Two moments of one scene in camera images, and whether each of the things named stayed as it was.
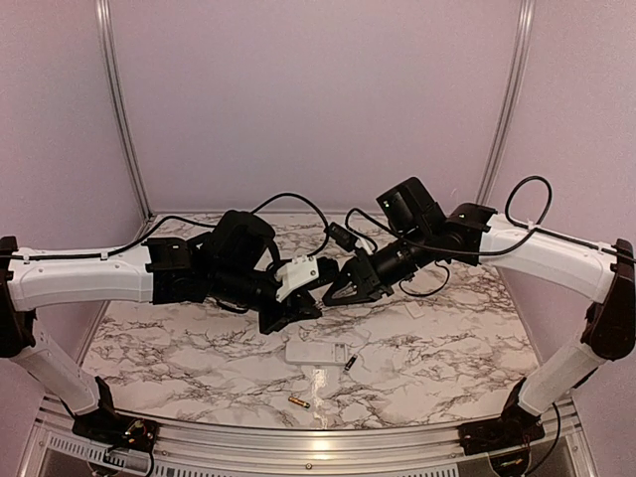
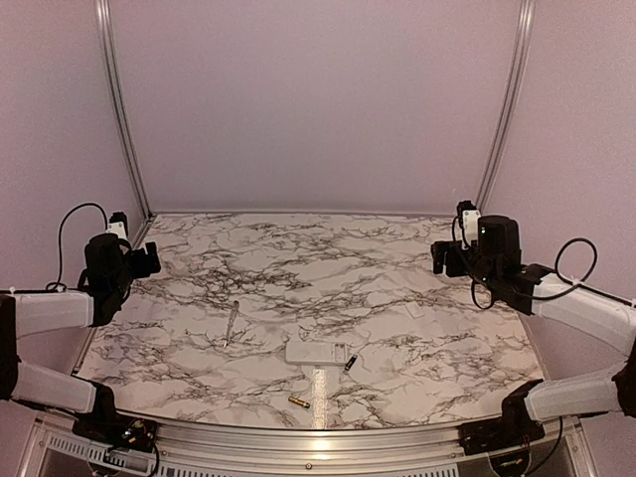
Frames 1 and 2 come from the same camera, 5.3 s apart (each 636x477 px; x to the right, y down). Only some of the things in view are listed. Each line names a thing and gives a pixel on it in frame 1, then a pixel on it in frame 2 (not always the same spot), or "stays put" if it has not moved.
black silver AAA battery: [351, 362] stays put
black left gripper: [298, 301] to [153, 264]
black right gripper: [369, 284] to [439, 249]
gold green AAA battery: [299, 401] stays put
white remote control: [316, 353] stays put
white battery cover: [415, 311] stays put
